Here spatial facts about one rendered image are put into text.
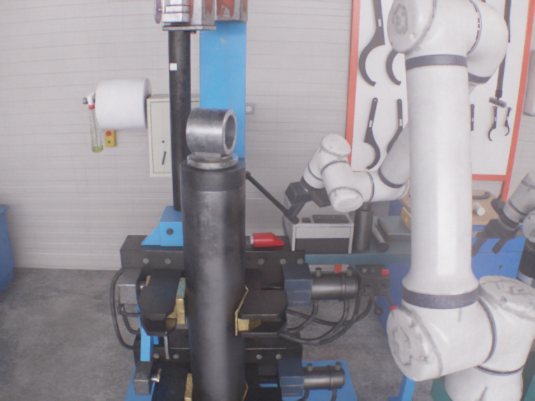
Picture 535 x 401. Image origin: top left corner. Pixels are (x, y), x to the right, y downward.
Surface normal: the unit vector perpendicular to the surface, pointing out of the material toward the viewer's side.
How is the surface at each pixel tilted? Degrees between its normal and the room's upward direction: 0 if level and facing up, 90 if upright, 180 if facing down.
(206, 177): 90
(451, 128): 76
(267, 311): 0
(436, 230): 80
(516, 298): 8
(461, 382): 68
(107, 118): 109
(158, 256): 90
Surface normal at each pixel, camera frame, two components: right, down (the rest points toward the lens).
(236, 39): 0.04, 0.36
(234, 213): 0.71, 0.26
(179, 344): 0.02, -0.93
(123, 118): 0.03, 0.73
